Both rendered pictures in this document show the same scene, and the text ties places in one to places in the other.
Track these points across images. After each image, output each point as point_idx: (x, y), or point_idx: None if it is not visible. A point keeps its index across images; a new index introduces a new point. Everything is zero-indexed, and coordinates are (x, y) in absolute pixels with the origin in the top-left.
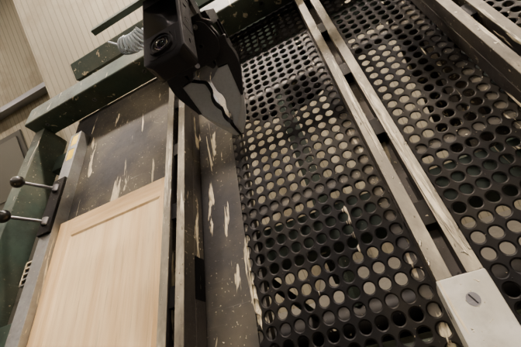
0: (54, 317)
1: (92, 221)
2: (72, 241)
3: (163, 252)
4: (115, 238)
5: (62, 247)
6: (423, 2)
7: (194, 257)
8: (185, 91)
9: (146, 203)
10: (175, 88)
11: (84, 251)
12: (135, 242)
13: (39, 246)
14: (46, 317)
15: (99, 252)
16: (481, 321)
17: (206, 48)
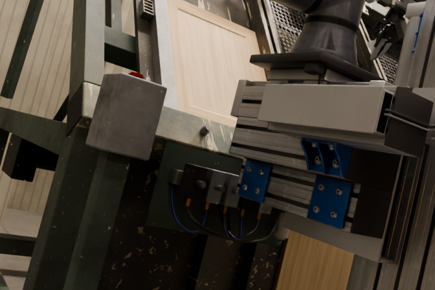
0: (186, 53)
1: (195, 12)
2: (180, 13)
3: None
4: (219, 38)
5: (173, 11)
6: (364, 57)
7: None
8: (380, 39)
9: (237, 34)
10: (380, 36)
11: (194, 28)
12: (235, 50)
13: None
14: (180, 50)
15: (209, 37)
16: None
17: (395, 37)
